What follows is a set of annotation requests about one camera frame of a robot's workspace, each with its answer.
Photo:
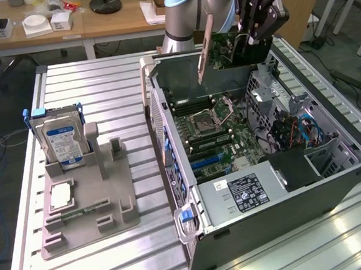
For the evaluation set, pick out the red packet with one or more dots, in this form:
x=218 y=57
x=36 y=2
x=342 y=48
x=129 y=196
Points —
x=72 y=7

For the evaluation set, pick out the perforated metal drive cage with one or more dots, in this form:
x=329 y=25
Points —
x=262 y=97

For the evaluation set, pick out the CPU socket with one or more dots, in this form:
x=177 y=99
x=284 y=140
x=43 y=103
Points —
x=204 y=122

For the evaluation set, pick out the locking lever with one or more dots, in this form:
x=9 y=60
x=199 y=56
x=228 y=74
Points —
x=229 y=116

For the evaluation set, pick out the small silver chipset heatsink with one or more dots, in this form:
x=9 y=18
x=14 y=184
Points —
x=242 y=164

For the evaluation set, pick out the black RAM slot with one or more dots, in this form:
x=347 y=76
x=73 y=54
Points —
x=194 y=109
x=190 y=102

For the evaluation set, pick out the silver CPU chip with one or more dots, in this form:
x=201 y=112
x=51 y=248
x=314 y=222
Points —
x=60 y=196

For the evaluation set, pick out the grey cup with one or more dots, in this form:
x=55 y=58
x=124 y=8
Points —
x=15 y=1

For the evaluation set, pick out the wooden desk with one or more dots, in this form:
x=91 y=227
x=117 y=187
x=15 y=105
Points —
x=112 y=24

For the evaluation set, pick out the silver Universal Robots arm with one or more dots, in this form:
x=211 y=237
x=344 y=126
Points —
x=181 y=22

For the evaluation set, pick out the white socket box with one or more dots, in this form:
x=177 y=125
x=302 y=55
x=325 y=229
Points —
x=312 y=27

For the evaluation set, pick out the installed black RAM stick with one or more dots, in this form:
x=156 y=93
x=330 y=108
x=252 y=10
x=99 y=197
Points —
x=209 y=142

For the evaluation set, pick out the grey printed parts rack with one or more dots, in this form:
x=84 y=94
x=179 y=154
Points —
x=85 y=192

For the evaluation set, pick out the hard disk in blue caddy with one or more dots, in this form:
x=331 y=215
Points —
x=62 y=144

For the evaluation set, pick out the black plastic shroud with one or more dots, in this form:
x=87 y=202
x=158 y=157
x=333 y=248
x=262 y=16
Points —
x=296 y=169

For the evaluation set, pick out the black round lamp base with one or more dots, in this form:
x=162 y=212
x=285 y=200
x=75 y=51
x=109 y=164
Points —
x=106 y=6

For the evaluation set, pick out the grey power supply unit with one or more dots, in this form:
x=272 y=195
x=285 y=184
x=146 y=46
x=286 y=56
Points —
x=217 y=207

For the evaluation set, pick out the green RAM stick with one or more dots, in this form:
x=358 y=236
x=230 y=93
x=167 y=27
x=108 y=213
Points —
x=83 y=210

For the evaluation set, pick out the open black PC case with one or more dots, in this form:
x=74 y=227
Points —
x=269 y=228

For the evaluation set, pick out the black power adapter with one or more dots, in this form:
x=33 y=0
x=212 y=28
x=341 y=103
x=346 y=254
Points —
x=317 y=43

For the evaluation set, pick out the black office chair base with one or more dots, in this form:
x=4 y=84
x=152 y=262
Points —
x=9 y=71

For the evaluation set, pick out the clear plastic packet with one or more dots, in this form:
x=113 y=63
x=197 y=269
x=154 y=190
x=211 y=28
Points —
x=54 y=2

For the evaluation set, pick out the small white carton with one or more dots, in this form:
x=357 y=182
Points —
x=61 y=21

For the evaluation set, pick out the metal socket cover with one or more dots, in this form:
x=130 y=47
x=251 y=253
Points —
x=226 y=97

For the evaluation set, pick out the white paper stack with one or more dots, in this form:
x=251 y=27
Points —
x=152 y=15

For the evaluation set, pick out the green motherboard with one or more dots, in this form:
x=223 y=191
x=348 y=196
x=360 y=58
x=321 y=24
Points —
x=246 y=136

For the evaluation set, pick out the white round stand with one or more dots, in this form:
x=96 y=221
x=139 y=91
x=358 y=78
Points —
x=37 y=25

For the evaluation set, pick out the blue expansion slot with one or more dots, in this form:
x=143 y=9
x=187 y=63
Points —
x=204 y=162

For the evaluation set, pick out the metal disk bay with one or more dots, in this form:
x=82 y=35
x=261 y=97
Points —
x=326 y=161

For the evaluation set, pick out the wooden cabinet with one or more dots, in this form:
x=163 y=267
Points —
x=305 y=6

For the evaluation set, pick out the graphics card with metal bracket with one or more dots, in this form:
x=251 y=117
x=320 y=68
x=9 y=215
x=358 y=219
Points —
x=220 y=47

